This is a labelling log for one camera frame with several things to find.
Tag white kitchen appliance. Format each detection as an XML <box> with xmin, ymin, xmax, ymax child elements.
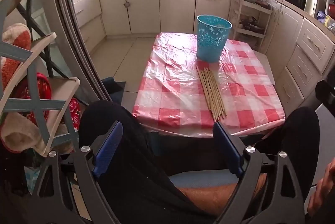
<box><xmin>304</xmin><ymin>0</ymin><xmax>321</xmax><ymax>17</ymax></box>

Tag blue seat cushion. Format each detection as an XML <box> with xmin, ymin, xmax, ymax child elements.
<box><xmin>167</xmin><ymin>173</ymin><xmax>240</xmax><ymax>186</ymax></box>

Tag grey door frame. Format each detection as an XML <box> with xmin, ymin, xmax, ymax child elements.
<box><xmin>37</xmin><ymin>0</ymin><xmax>113</xmax><ymax>106</ymax></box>

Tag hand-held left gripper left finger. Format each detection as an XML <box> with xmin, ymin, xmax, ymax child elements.
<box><xmin>31</xmin><ymin>120</ymin><xmax>123</xmax><ymax>224</ymax></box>

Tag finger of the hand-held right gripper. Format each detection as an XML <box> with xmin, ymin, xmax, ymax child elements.
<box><xmin>315</xmin><ymin>79</ymin><xmax>335</xmax><ymax>114</ymax></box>

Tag white shelf trolley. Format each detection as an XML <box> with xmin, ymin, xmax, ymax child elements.
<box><xmin>229</xmin><ymin>0</ymin><xmax>273</xmax><ymax>52</ymax></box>

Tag blue perforated plastic basket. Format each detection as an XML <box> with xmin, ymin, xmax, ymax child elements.
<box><xmin>196</xmin><ymin>14</ymin><xmax>233</xmax><ymax>63</ymax></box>

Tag cream fluffy slipper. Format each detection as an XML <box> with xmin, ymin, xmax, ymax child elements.
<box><xmin>0</xmin><ymin>111</ymin><xmax>46</xmax><ymax>154</ymax></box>

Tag red white checked plastic tablecloth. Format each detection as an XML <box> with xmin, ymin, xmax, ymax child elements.
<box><xmin>132</xmin><ymin>32</ymin><xmax>286</xmax><ymax>138</ymax></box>

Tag beige shoe rack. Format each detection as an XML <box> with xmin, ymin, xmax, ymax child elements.
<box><xmin>0</xmin><ymin>0</ymin><xmax>82</xmax><ymax>158</ymax></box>

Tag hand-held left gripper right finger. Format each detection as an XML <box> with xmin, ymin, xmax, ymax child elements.
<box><xmin>213</xmin><ymin>121</ymin><xmax>305</xmax><ymax>224</ymax></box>

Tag bundle of wooden chopsticks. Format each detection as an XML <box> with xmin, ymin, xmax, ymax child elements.
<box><xmin>196</xmin><ymin>65</ymin><xmax>228</xmax><ymax>122</ymax></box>

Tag silver foil bag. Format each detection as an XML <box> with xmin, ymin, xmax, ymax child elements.
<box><xmin>324</xmin><ymin>15</ymin><xmax>335</xmax><ymax>29</ymax></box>

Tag cream kitchen cabinets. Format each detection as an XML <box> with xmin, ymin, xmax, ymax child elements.
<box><xmin>71</xmin><ymin>0</ymin><xmax>335</xmax><ymax>109</ymax></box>

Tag white table board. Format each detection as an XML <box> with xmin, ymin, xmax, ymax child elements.
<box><xmin>254</xmin><ymin>50</ymin><xmax>277</xmax><ymax>86</ymax></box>

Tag dark floor mat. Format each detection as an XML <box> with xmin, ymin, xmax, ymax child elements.
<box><xmin>101</xmin><ymin>77</ymin><xmax>126</xmax><ymax>104</ymax></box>

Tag person's right leg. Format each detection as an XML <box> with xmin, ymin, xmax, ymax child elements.
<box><xmin>246</xmin><ymin>106</ymin><xmax>321</xmax><ymax>214</ymax></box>

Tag red white fluffy slipper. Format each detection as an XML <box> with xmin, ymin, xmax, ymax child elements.
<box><xmin>0</xmin><ymin>23</ymin><xmax>32</xmax><ymax>83</ymax></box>

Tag red patterned slipper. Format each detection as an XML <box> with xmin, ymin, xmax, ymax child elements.
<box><xmin>67</xmin><ymin>98</ymin><xmax>82</xmax><ymax>131</ymax></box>
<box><xmin>10</xmin><ymin>73</ymin><xmax>53</xmax><ymax>121</ymax></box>

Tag person's right hand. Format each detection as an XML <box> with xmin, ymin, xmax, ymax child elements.
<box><xmin>307</xmin><ymin>157</ymin><xmax>335</xmax><ymax>217</ymax></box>

